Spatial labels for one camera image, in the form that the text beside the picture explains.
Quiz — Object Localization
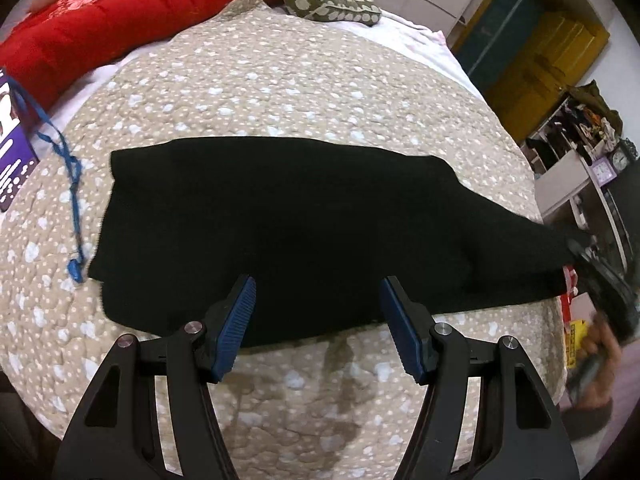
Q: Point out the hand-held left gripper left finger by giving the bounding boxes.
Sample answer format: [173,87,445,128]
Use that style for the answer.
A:
[50,274,258,480]

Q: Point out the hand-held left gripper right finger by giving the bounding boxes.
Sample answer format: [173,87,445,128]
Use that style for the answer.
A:
[379,275,581,480]

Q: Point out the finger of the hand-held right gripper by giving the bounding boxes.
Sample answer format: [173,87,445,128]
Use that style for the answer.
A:
[566,237,597,272]

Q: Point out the black pants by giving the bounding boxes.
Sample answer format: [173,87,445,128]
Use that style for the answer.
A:
[87,136,593,348]

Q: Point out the person's right forearm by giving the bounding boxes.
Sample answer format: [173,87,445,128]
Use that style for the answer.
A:
[559,399,615,445]

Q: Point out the person's right hand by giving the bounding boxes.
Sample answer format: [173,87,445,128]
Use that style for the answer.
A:
[567,310,625,411]

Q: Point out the red bag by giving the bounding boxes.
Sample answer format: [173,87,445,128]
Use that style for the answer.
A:
[562,265,581,322]

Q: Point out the yellow box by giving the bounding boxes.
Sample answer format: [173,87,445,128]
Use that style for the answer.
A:
[565,317,592,367]

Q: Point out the white shelf unit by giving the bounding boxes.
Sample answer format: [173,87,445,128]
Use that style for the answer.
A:
[520,80,640,281]

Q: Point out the purple square clock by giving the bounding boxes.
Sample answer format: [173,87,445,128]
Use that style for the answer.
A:
[592,155,617,186]

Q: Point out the yellow wooden door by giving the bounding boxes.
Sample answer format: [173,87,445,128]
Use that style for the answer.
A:
[485,10,611,133]

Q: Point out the beige spotted quilted blanket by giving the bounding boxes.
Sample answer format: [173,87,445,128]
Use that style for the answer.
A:
[0,0,571,480]

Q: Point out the red floral quilt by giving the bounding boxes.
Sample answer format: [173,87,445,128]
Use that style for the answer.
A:
[0,0,341,111]

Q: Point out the blue lanyard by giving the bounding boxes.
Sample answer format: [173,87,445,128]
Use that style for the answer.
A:
[12,80,86,286]

